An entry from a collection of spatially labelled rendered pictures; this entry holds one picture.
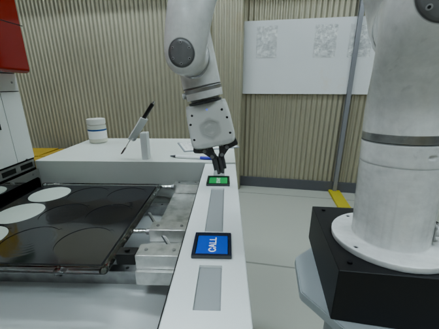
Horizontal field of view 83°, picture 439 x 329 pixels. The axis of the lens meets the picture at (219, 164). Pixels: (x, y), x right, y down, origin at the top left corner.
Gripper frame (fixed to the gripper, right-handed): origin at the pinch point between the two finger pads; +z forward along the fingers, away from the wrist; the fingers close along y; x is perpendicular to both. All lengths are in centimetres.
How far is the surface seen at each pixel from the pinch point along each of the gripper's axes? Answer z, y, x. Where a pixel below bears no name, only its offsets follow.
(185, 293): 3.7, -3.7, -35.0
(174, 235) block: 8.7, -10.9, -13.9
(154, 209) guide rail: 12.1, -22.5, 7.7
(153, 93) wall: -26, -83, 249
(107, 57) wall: -77, -127, 258
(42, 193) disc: 0, -51, 5
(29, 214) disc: 1.0, -45.7, -7.0
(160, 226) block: 6.9, -13.7, -12.4
